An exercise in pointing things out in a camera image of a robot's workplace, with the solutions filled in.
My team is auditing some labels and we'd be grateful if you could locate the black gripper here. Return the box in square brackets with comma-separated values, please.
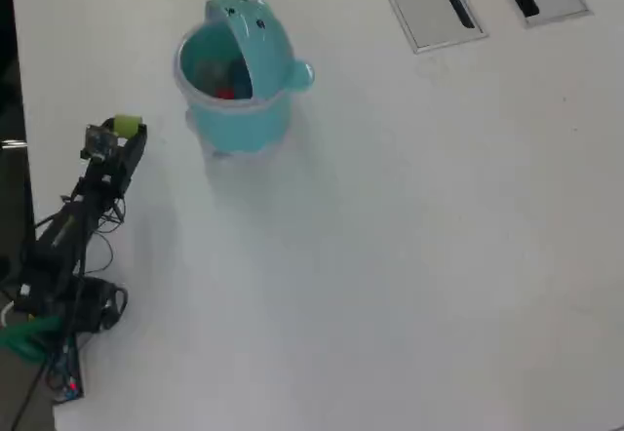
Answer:
[85, 117, 149, 199]

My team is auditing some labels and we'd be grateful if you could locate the green cube block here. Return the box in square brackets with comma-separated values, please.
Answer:
[112, 114, 143, 138]

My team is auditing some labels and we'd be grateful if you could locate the teal animal shaped bin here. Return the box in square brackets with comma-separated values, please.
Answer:
[173, 0, 316, 159]

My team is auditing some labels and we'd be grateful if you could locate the green table clamp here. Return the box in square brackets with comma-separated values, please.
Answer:
[0, 316, 63, 365]

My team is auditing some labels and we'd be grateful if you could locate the blue circuit board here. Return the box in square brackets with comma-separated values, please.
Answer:
[47, 338, 85, 404]

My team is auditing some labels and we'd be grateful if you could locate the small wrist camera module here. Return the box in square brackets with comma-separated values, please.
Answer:
[79, 123, 121, 163]

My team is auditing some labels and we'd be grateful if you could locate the thin black wire bundle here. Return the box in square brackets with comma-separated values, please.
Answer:
[90, 195, 127, 276]

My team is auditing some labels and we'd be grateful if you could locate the white cable loop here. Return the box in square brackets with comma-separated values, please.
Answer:
[0, 298, 20, 329]

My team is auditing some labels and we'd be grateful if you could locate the black power cable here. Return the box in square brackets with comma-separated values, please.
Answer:
[9, 362, 50, 431]

